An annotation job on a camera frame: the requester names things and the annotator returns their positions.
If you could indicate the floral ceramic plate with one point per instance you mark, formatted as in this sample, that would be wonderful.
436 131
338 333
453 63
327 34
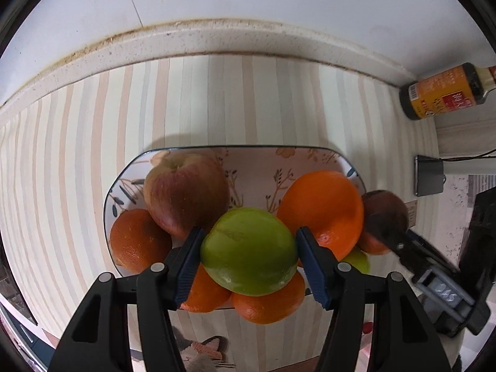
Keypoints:
255 174

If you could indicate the green apple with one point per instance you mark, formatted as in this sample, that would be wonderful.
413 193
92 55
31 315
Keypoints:
358 262
248 248

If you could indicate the black gas stove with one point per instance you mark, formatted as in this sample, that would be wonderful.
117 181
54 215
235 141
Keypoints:
11 298

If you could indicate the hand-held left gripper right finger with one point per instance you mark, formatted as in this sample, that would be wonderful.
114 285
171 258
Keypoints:
316 267

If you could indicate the red cherry tomato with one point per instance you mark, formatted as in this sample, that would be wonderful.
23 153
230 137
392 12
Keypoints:
367 327

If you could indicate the striped tablecloth with cat print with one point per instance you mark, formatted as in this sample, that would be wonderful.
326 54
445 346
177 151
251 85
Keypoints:
77 143

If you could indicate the red apple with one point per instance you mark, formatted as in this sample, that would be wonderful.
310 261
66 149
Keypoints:
182 193

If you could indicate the small brown card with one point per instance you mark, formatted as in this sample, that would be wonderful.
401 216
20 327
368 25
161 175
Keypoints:
411 213

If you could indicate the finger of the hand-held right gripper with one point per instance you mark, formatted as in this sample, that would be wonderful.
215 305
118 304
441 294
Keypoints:
389 240
430 252

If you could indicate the dark sauce bottle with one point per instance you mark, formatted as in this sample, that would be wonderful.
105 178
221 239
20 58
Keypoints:
441 93

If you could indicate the brown passion fruit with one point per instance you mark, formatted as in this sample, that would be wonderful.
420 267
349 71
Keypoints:
381 207

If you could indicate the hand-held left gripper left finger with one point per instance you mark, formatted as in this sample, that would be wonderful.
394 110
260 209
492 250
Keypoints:
190 267

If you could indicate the small orange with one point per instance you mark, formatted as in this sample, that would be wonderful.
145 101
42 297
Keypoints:
135 240
267 307
209 295

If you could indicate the large orange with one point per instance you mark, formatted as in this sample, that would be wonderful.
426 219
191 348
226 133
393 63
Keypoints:
321 209

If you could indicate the black phone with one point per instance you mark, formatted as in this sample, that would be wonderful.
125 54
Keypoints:
430 176

